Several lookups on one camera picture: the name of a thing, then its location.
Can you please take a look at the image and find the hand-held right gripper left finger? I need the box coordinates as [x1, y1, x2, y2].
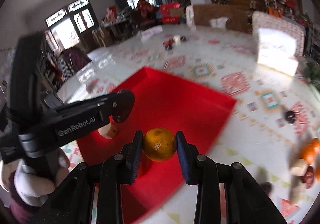
[30, 131, 144, 224]

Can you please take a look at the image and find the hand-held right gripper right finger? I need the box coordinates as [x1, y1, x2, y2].
[176, 131, 288, 224]

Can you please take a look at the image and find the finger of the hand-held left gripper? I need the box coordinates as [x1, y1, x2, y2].
[55, 89, 136, 124]

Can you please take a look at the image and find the orange mandarin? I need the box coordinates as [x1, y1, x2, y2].
[300, 138, 320, 165]
[143, 128, 177, 162]

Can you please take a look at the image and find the white rice cake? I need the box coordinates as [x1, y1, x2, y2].
[98, 125, 118, 140]

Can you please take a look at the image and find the red tray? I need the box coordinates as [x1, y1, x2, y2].
[76, 66, 237, 224]

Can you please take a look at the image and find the person's left forearm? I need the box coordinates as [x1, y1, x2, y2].
[0, 164, 38, 224]

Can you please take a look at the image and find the person's left hand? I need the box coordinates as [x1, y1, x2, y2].
[14, 149, 71, 207]

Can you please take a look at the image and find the white paper sheet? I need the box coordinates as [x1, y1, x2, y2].
[141, 27, 163, 42]

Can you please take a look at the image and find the red covered chair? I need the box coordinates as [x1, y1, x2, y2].
[136, 0, 157, 19]

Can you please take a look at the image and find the patterned tablecloth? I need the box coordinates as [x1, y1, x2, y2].
[57, 24, 320, 224]

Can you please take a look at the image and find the red cardboard box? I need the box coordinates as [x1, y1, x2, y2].
[159, 2, 181, 24]

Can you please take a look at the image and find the narrow white patterned chair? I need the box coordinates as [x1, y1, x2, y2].
[186, 5, 196, 29]

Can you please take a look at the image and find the dark water chestnut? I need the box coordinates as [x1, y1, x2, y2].
[285, 110, 297, 124]

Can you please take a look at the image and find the dark red jujube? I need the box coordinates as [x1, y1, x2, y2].
[303, 165, 316, 189]

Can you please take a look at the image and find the white cloth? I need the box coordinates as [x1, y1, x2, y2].
[209, 17, 229, 29]

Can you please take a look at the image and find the brown chair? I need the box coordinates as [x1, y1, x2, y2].
[193, 3, 253, 35]

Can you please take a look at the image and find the white tissue box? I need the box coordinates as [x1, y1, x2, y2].
[254, 27, 299, 77]

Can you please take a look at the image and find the plate of green vegetables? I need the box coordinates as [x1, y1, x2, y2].
[303, 60, 320, 85]

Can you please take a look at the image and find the cluttered goods shelf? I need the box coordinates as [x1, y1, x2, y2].
[249, 0, 313, 27]

